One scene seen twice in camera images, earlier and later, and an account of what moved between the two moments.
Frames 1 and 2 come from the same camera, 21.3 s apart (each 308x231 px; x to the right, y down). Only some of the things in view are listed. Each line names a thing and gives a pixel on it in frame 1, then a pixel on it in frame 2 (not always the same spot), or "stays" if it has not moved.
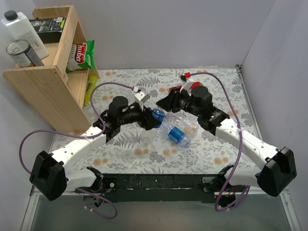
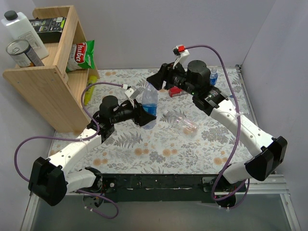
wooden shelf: (57, 96) stays
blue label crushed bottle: (177, 135) to (149, 102)
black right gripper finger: (171, 103) to (157, 80)
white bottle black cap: (17, 27) stays
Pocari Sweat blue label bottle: (149, 137) to (213, 77)
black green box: (49, 30) stays
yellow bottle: (91, 85) stays
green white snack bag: (82, 56) stays
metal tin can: (21, 51) stays
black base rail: (164, 187) stays
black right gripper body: (173, 101) to (165, 75)
